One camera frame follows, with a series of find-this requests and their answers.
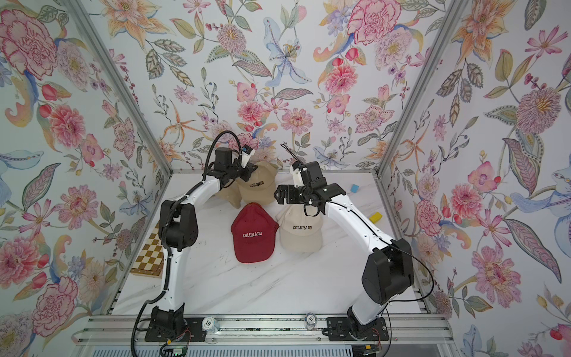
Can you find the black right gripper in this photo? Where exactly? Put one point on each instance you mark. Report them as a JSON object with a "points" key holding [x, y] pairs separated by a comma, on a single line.
{"points": [[283, 194]]}

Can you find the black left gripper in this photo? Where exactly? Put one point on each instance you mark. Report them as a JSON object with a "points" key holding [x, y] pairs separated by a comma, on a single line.
{"points": [[236, 169]]}

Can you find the tan Colorado baseball cap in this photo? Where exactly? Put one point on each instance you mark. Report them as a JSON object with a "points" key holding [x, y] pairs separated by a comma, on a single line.
{"points": [[261, 186]]}

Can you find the cream Colorado baseball cap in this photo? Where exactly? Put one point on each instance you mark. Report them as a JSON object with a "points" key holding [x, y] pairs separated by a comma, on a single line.
{"points": [[301, 228]]}

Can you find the maroon cap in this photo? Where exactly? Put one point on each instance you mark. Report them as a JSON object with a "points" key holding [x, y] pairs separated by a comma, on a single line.
{"points": [[254, 234]]}

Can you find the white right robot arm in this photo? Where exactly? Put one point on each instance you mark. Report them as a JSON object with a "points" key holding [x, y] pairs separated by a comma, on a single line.
{"points": [[388, 271]]}

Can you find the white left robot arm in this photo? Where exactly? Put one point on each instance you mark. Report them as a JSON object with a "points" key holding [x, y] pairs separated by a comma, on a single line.
{"points": [[179, 231]]}

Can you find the yellow foam block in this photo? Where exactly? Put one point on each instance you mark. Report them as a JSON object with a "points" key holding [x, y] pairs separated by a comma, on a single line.
{"points": [[376, 217]]}

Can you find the wooden chessboard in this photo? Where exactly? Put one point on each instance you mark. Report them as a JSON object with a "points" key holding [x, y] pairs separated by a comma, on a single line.
{"points": [[149, 262]]}

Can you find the green circuit board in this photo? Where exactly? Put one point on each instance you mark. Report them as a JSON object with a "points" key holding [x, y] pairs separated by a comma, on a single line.
{"points": [[173, 351]]}

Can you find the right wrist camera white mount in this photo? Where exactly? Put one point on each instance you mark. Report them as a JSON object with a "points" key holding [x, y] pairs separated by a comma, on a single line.
{"points": [[299, 174]]}

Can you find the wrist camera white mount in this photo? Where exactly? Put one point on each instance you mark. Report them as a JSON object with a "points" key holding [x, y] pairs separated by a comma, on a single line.
{"points": [[246, 154], [299, 174]]}

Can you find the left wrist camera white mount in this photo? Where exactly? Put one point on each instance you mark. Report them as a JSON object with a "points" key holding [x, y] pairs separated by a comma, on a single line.
{"points": [[246, 154]]}

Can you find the aluminium corner frame post left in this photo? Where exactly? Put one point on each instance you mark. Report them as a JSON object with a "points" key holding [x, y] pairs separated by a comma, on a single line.
{"points": [[86, 27]]}

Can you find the aluminium corner frame post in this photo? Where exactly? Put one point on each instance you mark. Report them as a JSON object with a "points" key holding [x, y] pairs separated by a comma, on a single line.
{"points": [[86, 27], [449, 23]]}

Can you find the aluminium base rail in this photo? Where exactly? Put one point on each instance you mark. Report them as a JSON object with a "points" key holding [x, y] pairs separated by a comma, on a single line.
{"points": [[399, 329]]}

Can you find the aluminium corner frame post right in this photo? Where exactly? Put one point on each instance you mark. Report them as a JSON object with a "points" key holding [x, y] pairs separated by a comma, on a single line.
{"points": [[449, 23]]}

